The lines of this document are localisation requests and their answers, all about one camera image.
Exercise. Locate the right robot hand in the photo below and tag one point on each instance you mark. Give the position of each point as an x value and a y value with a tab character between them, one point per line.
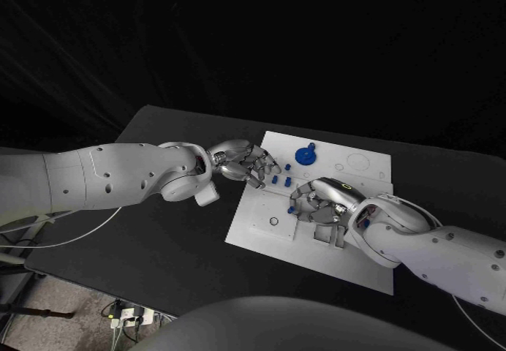
324	200

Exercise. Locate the blue block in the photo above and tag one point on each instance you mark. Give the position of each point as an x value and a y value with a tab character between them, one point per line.
275	179
288	181

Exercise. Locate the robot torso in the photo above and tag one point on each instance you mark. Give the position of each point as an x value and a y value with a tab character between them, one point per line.
292	326

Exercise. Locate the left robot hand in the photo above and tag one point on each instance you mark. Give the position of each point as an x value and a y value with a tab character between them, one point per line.
245	164

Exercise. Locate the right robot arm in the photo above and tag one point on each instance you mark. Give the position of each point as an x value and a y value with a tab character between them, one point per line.
433	252

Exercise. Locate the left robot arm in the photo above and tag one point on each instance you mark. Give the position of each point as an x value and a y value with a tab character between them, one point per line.
102	178

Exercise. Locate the blue gear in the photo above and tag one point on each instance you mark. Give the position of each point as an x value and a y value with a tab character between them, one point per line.
305	155

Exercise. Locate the white task board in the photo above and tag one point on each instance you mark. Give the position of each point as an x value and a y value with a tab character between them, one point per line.
276	219

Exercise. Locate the white power strip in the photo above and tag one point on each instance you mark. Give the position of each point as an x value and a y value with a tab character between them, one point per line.
131	315

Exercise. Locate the dark metal stand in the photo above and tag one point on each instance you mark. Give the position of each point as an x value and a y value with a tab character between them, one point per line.
27	296

